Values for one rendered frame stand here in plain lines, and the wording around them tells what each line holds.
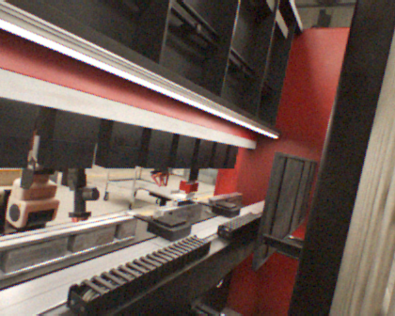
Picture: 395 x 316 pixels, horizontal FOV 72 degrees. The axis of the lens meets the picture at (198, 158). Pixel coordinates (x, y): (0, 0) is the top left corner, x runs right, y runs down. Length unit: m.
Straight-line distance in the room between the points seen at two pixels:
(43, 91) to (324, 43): 1.95
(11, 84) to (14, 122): 0.09
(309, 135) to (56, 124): 1.75
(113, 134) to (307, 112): 1.58
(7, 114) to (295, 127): 1.85
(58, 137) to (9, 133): 0.12
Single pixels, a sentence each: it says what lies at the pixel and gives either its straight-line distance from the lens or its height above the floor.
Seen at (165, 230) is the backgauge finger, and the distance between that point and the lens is 0.94.
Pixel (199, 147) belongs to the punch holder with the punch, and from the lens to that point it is 1.44.
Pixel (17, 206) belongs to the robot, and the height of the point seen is 0.77.
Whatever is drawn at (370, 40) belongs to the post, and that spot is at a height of 1.45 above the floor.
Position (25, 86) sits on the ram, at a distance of 0.80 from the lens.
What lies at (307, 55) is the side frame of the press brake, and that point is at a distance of 2.32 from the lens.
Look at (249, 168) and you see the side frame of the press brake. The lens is 2.27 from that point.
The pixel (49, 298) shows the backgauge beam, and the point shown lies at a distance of 0.64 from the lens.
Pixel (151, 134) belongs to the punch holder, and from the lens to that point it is 1.11.
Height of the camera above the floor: 1.33
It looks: 4 degrees down
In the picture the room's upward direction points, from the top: 11 degrees clockwise
